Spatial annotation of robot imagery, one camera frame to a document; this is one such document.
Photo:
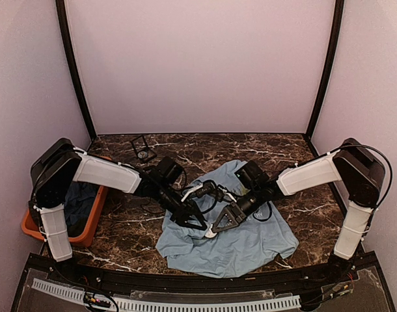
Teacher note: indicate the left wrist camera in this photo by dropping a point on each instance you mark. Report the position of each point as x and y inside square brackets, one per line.
[199, 190]

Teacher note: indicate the dark clothes in bin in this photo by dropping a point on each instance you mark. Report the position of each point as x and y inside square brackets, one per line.
[78, 205]

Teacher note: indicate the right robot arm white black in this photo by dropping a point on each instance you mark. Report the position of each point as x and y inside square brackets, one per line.
[364, 171]

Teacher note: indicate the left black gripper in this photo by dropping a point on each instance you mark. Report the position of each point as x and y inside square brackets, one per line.
[185, 210]

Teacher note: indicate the light blue printed t-shirt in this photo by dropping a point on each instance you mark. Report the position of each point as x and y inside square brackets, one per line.
[232, 253]

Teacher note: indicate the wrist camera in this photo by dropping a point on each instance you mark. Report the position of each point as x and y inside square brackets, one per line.
[224, 195]
[199, 190]

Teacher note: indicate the black frame post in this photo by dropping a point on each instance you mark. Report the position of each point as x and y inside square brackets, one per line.
[72, 67]
[327, 68]

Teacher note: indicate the white slotted cable duct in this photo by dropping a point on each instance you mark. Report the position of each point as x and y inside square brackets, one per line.
[148, 301]

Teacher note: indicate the black right frame post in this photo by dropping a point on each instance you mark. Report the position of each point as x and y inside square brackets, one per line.
[327, 68]

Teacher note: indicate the black left frame post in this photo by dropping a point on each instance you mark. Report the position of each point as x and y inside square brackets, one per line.
[72, 67]

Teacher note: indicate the orange plastic bin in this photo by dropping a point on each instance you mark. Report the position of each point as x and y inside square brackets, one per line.
[51, 177]

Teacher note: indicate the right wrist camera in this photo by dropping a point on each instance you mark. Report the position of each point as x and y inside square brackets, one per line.
[224, 195]

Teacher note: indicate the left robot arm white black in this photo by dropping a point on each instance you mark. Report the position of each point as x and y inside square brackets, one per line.
[154, 182]

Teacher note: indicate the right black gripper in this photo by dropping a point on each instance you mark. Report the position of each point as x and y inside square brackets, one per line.
[237, 214]

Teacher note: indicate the black front table rail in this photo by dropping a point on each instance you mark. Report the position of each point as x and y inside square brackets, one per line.
[299, 280]

